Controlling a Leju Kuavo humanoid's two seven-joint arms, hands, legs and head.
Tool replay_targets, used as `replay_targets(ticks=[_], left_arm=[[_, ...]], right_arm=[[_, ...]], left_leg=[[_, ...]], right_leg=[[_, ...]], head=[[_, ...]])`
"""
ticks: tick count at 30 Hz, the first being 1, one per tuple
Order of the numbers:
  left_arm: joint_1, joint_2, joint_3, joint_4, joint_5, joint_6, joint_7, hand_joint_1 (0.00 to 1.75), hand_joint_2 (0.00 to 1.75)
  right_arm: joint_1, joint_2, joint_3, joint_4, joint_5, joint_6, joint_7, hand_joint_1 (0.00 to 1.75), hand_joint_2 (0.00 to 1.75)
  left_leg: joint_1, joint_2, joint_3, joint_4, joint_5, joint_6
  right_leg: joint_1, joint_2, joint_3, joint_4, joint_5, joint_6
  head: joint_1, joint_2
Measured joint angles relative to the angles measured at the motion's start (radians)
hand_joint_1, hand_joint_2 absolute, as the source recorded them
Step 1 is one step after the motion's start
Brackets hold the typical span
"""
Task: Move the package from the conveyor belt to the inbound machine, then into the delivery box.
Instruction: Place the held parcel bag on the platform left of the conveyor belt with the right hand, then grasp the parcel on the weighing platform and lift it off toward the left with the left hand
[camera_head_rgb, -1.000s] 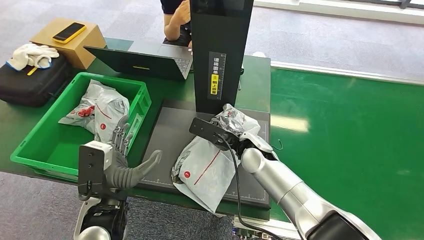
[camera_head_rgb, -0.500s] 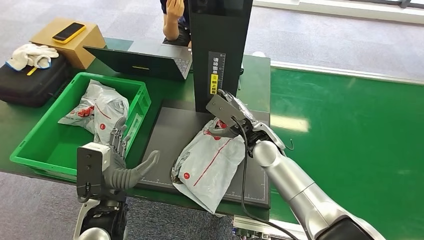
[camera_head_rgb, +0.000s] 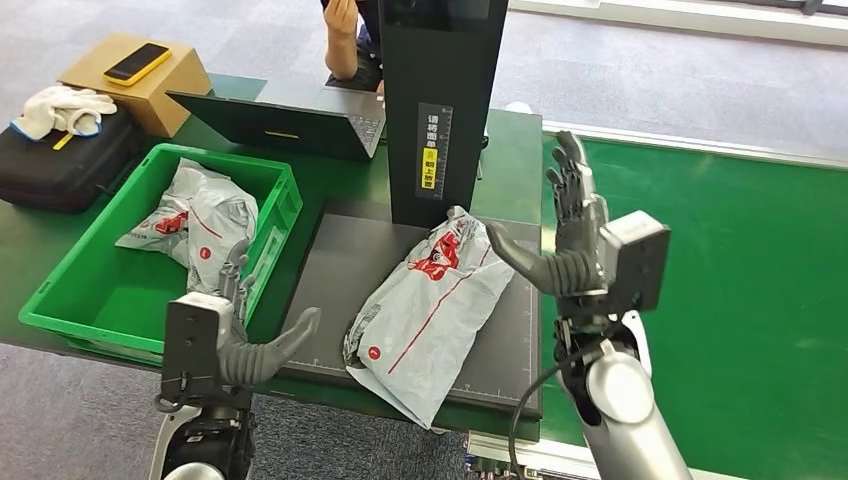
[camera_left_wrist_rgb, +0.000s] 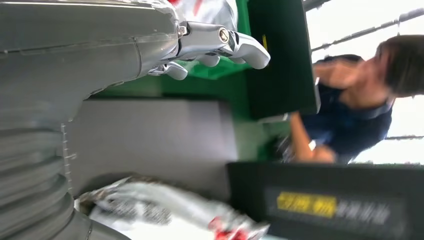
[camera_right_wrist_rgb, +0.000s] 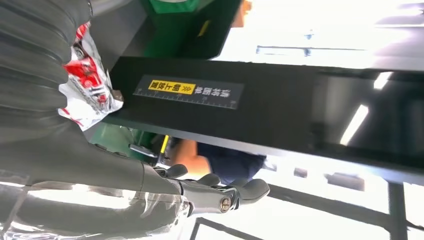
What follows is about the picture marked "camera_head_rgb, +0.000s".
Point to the person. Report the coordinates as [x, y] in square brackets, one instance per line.
[368, 60]

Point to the black zippered carrying case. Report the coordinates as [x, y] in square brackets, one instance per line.
[60, 175]

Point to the black scanner column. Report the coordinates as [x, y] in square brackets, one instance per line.
[411, 166]

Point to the black scanner platform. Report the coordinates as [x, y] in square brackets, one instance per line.
[331, 278]

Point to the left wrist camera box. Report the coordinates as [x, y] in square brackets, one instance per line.
[192, 344]

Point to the person's forearm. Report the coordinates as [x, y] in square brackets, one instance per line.
[341, 56]

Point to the yellow-cased smartphone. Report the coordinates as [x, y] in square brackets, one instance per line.
[136, 64]

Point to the white raised floor strip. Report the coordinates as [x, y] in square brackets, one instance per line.
[662, 16]

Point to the grey red-printed poly mailer package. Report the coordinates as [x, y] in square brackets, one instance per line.
[218, 218]
[424, 311]

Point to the green conveyor belt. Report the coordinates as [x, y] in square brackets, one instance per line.
[729, 265]

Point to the green plastic crate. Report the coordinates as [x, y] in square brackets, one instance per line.
[93, 298]

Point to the white cloth gloves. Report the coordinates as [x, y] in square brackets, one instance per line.
[60, 106]

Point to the person's hand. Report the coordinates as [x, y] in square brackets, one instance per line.
[341, 16]

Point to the pale conveyor side rail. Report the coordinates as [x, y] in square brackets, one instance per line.
[550, 460]
[662, 140]

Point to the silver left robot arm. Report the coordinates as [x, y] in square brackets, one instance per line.
[199, 437]

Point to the brown cardboard box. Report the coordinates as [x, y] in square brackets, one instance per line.
[162, 93]

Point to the yellow case tag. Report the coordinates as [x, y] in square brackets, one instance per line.
[62, 141]

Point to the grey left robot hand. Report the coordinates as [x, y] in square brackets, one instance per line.
[255, 363]

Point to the dark laptop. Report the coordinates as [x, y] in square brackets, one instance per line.
[265, 122]

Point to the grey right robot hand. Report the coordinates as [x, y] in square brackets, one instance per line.
[576, 265]

